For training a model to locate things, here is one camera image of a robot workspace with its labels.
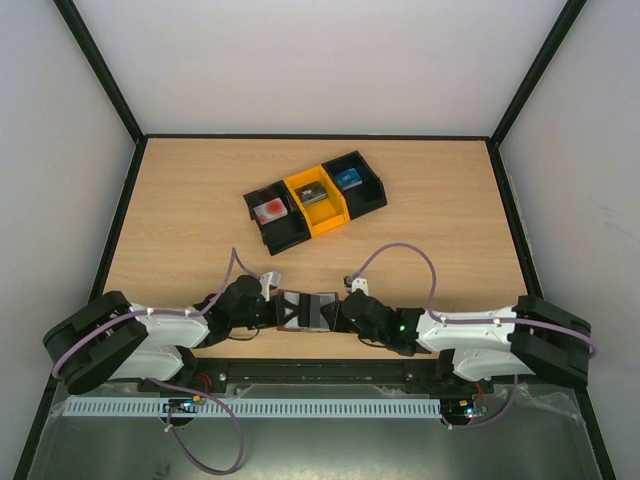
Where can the right black bin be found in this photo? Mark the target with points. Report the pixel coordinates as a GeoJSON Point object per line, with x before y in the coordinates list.
{"type": "Point", "coordinates": [359, 185]}

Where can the metal sheet front panel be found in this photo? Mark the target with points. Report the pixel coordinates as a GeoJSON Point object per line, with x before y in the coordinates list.
{"type": "Point", "coordinates": [536, 433]}

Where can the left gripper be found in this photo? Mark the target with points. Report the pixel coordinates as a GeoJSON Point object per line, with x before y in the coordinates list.
{"type": "Point", "coordinates": [277, 317]}

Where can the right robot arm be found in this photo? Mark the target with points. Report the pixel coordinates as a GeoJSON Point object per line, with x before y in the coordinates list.
{"type": "Point", "coordinates": [532, 337]}

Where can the left black bin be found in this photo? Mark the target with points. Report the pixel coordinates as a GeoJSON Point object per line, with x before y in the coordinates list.
{"type": "Point", "coordinates": [279, 219]}

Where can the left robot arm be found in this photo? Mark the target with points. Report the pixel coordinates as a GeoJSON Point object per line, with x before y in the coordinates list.
{"type": "Point", "coordinates": [114, 339]}

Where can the red white card stack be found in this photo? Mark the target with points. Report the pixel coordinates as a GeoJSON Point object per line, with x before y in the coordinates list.
{"type": "Point", "coordinates": [270, 211]}

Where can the light blue cable duct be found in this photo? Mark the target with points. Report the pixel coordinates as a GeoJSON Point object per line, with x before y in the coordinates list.
{"type": "Point", "coordinates": [129, 407]}

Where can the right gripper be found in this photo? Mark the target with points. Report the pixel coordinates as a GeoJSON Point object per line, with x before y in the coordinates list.
{"type": "Point", "coordinates": [338, 312]}

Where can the yellow middle bin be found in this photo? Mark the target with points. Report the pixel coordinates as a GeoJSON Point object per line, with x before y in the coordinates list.
{"type": "Point", "coordinates": [321, 202]}

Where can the brown leather card holder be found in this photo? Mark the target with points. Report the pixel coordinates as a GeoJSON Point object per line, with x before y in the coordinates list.
{"type": "Point", "coordinates": [308, 313]}

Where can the black front rail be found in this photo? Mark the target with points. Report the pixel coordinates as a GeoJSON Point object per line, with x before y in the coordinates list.
{"type": "Point", "coordinates": [414, 376]}

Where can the black bin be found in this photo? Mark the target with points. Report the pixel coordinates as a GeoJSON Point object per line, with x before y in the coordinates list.
{"type": "Point", "coordinates": [279, 219]}
{"type": "Point", "coordinates": [359, 185]}

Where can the blue card stack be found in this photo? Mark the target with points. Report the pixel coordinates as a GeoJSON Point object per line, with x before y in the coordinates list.
{"type": "Point", "coordinates": [348, 179]}

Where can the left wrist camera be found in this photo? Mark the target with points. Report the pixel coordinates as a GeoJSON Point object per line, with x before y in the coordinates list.
{"type": "Point", "coordinates": [269, 281]}

